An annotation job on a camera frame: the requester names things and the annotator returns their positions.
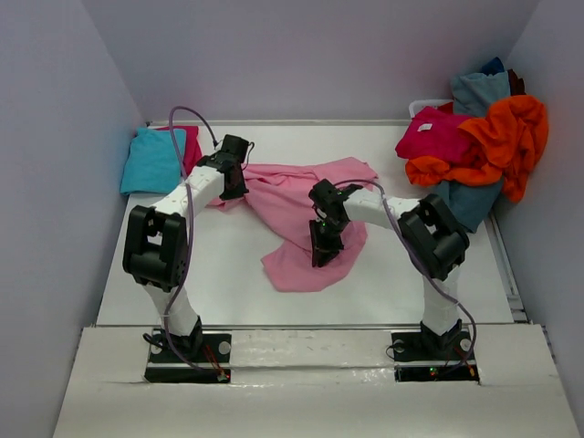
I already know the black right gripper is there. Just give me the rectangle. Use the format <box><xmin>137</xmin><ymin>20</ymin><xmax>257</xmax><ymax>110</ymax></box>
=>
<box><xmin>310</xmin><ymin>216</ymin><xmax>349</xmax><ymax>266</ymax></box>

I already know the light pink t-shirt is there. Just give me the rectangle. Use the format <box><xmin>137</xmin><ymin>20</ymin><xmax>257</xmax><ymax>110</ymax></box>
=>
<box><xmin>210</xmin><ymin>157</ymin><xmax>378</xmax><ymax>292</ymax></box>

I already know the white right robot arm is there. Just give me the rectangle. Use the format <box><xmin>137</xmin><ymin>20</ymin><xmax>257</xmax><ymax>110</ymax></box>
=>
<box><xmin>308</xmin><ymin>179</ymin><xmax>470</xmax><ymax>362</ymax></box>

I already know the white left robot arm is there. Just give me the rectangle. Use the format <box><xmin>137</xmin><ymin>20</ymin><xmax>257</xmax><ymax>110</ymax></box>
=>
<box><xmin>122</xmin><ymin>135</ymin><xmax>255</xmax><ymax>365</ymax></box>

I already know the folded magenta t-shirt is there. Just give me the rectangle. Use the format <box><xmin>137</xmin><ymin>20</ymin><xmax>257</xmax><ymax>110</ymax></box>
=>
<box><xmin>153</xmin><ymin>125</ymin><xmax>202</xmax><ymax>180</ymax></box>

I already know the folded turquoise t-shirt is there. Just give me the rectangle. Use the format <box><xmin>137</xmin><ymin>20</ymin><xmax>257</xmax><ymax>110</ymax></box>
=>
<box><xmin>120</xmin><ymin>128</ymin><xmax>182</xmax><ymax>195</ymax></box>

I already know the crumpled magenta t-shirt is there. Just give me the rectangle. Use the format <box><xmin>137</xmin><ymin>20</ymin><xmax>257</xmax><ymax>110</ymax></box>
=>
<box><xmin>395</xmin><ymin>105</ymin><xmax>471</xmax><ymax>163</ymax></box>

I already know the white laundry basket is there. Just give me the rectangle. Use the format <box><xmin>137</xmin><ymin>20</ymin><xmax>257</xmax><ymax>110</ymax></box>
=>
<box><xmin>408</xmin><ymin>99</ymin><xmax>453</xmax><ymax>119</ymax></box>

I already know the crumpled orange t-shirt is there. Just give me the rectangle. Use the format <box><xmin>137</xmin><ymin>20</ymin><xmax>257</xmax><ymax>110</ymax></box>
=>
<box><xmin>405</xmin><ymin>95</ymin><xmax>548</xmax><ymax>203</ymax></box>

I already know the grey-blue t-shirt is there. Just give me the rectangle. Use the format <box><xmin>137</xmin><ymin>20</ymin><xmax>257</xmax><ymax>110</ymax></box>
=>
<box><xmin>450</xmin><ymin>71</ymin><xmax>511</xmax><ymax>118</ymax></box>

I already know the dark blue t-shirt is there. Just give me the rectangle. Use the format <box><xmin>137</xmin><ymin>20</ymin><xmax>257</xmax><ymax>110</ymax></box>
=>
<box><xmin>480</xmin><ymin>57</ymin><xmax>506</xmax><ymax>76</ymax></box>

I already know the maroon t-shirt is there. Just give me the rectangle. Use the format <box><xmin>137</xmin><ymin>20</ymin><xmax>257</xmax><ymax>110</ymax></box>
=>
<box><xmin>507</xmin><ymin>69</ymin><xmax>527</xmax><ymax>96</ymax></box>

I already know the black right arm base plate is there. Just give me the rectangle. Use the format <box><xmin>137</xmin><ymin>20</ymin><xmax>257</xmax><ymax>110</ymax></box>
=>
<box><xmin>386</xmin><ymin>329</ymin><xmax>480</xmax><ymax>383</ymax></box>

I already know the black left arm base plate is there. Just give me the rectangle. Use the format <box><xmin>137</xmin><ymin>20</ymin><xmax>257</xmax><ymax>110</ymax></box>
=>
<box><xmin>142</xmin><ymin>328</ymin><xmax>232</xmax><ymax>384</ymax></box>

